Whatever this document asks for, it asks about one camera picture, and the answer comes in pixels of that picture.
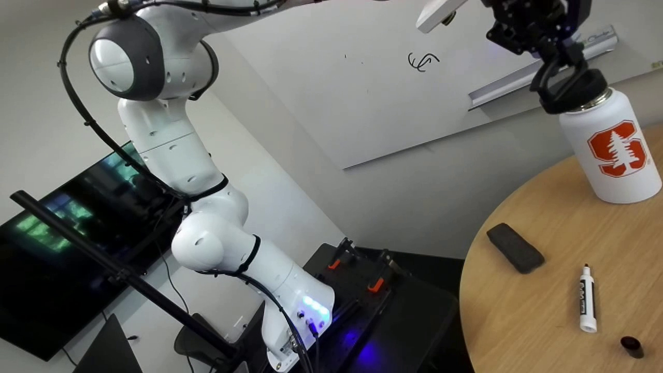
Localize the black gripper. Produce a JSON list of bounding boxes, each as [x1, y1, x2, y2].
[[480, 0, 594, 75]]

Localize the black flask lid with handle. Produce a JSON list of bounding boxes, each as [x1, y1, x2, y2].
[[529, 58, 612, 116]]

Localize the white flask with red logo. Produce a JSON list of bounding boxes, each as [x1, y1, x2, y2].
[[557, 87, 663, 208]]

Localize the silver whiteboard tray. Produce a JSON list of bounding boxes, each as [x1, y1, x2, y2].
[[467, 25, 621, 112]]

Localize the white whiteboard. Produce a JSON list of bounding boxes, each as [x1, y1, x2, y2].
[[204, 0, 663, 172]]

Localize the black remote control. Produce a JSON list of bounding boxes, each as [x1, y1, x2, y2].
[[485, 222, 546, 276]]

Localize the white dry erase marker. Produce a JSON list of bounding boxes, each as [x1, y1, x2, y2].
[[576, 262, 601, 335]]

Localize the orange black clamp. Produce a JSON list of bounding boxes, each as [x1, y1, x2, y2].
[[325, 237, 358, 274], [365, 250, 399, 297]]

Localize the black marker cap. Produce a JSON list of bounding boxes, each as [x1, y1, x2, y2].
[[618, 334, 646, 360]]

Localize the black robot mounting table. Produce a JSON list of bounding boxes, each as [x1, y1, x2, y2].
[[287, 239, 460, 373]]

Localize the black pegboard plate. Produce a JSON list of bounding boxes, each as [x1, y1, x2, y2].
[[303, 240, 418, 351]]

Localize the black flat screen monitor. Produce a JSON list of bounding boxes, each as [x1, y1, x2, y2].
[[0, 142, 191, 362]]

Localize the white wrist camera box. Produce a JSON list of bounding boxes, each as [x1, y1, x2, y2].
[[414, 0, 461, 36]]

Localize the black camera stand pole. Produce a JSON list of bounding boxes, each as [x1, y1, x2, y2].
[[9, 188, 271, 373]]

